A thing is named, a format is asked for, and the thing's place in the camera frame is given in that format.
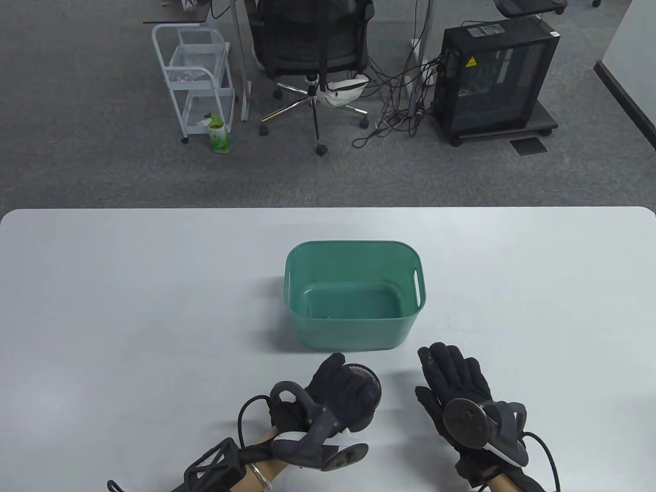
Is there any white bag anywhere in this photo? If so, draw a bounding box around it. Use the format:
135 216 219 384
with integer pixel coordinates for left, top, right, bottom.
319 73 371 108

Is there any person's right forearm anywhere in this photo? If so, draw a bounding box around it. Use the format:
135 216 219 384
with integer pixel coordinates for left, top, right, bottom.
471 474 534 492

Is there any green plastic bin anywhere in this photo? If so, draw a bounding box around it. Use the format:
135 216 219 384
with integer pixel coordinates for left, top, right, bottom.
284 240 426 352

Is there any person's left hand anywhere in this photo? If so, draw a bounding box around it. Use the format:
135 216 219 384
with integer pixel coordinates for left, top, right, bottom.
269 353 380 436

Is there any person's left forearm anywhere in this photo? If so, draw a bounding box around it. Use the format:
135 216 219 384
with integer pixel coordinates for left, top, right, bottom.
241 428 288 492

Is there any black mesh office chair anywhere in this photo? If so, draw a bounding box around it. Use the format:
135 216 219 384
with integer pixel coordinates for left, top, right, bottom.
246 0 377 156

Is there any black chair base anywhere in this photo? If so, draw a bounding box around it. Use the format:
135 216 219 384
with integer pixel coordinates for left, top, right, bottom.
493 0 568 18

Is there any bundle of black floor cables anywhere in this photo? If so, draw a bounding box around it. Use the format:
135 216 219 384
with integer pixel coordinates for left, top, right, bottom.
352 20 444 149

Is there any black wheeled platform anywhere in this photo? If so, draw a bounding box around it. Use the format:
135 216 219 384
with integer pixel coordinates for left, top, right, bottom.
443 97 559 148

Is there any person's right hand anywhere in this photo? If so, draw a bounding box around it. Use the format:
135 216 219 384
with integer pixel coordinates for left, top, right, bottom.
415 342 513 487

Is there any green drink bottle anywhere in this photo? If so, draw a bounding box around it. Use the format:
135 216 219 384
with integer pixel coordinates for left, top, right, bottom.
208 115 231 153

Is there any white desk leg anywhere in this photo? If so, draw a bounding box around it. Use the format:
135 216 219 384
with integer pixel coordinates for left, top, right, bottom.
232 0 253 122
410 0 431 98

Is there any white rolling cart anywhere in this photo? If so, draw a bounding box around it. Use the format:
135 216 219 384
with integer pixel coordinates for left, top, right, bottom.
151 24 237 144

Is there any black floor outlet cover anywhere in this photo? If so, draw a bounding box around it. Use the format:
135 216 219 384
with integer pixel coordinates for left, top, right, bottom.
510 137 548 156

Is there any black mesh pen holder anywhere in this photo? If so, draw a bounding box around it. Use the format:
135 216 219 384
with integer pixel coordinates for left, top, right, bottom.
341 364 383 426

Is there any black white hand tracker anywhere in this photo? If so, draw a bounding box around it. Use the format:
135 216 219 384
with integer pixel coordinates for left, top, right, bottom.
443 399 528 467
269 381 370 472

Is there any black computer cabinet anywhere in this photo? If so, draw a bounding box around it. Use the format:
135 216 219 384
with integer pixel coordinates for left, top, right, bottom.
432 16 561 138

